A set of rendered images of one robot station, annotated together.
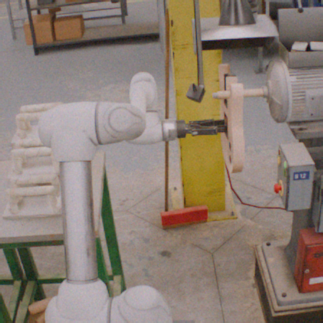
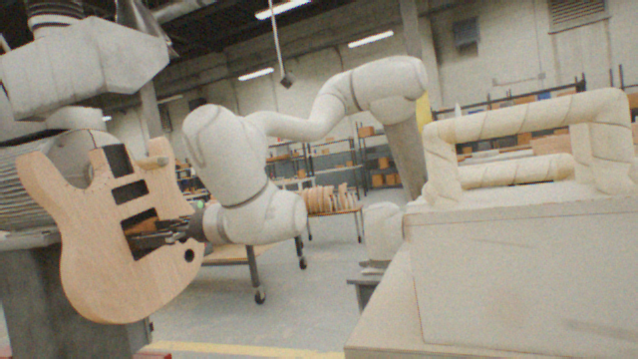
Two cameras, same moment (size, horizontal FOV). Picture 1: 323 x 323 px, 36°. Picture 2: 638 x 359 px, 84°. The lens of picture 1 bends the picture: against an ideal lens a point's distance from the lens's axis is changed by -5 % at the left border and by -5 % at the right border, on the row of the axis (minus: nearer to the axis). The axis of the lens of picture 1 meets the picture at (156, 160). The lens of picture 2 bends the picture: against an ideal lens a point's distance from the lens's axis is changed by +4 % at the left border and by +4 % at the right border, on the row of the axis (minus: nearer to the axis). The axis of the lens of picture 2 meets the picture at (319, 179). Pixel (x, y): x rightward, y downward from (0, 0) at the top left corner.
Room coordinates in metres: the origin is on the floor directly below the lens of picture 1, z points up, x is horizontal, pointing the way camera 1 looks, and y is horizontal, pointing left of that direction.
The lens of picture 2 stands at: (2.46, 0.41, 1.19)
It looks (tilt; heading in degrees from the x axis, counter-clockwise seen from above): 3 degrees down; 203
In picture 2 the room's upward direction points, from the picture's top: 10 degrees counter-clockwise
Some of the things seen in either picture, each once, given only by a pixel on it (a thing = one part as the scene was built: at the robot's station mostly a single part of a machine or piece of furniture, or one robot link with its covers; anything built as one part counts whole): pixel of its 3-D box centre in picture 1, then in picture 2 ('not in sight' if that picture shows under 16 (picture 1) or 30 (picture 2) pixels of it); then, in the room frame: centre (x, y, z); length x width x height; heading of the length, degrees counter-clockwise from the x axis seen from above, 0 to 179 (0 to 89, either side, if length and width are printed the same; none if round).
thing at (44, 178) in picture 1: (34, 179); not in sight; (1.67, 0.49, 1.04); 0.20 x 0.03 x 0.03; 87
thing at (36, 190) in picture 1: (29, 191); not in sight; (1.59, 0.49, 1.04); 0.20 x 0.03 x 0.03; 87
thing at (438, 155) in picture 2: not in sight; (440, 171); (1.99, 0.39, 1.15); 0.03 x 0.03 x 0.09
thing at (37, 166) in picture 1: (42, 175); not in sight; (1.79, 0.48, 0.98); 0.27 x 0.16 x 0.09; 88
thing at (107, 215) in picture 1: (111, 239); not in sight; (1.99, 0.26, 0.45); 0.05 x 0.05 x 0.90; 89
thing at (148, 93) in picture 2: not in sight; (154, 126); (-5.28, -7.67, 2.99); 0.41 x 0.41 x 5.98; 89
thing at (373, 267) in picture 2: not in sight; (383, 261); (1.06, 0.06, 0.73); 0.22 x 0.18 x 0.06; 82
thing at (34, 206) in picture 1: (37, 205); not in sight; (1.64, 0.49, 0.94); 0.27 x 0.15 x 0.01; 88
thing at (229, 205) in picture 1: (202, 200); not in sight; (2.82, -0.28, 0.02); 0.40 x 0.40 x 0.02; 89
